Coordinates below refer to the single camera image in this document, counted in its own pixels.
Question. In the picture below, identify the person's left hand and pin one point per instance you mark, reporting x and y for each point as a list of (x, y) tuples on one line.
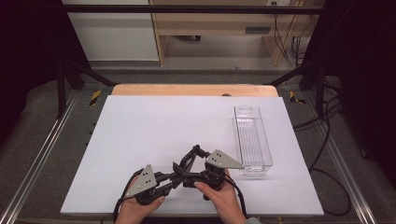
[(134, 211)]

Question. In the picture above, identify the white cabinet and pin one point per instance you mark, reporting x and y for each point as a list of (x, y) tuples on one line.
[(115, 34)]

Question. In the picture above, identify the light wooden table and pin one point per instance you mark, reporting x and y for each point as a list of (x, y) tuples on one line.
[(186, 90)]

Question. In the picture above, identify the yellow black tape marker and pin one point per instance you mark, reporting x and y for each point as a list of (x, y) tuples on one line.
[(95, 97), (293, 97)]

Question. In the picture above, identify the black frame strut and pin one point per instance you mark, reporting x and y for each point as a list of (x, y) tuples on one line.
[(90, 73), (289, 74)]

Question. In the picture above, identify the person's right hand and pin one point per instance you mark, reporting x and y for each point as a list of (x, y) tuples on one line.
[(219, 202)]

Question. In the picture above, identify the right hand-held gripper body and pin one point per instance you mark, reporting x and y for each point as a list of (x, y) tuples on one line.
[(221, 160)]

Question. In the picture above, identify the black horizontal frame bar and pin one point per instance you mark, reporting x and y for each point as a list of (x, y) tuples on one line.
[(186, 9)]

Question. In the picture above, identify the clear plastic container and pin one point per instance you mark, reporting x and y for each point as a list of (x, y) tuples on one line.
[(250, 137)]

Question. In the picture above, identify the aluminium rail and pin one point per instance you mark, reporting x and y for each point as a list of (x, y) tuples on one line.
[(40, 149), (345, 174)]

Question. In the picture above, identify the wooden desk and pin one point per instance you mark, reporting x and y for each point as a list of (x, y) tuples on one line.
[(214, 21)]

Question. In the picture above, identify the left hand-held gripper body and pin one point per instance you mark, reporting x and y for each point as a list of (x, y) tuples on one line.
[(144, 182)]

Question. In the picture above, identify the black curtain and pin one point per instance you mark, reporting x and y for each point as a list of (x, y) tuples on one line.
[(364, 62), (28, 46)]

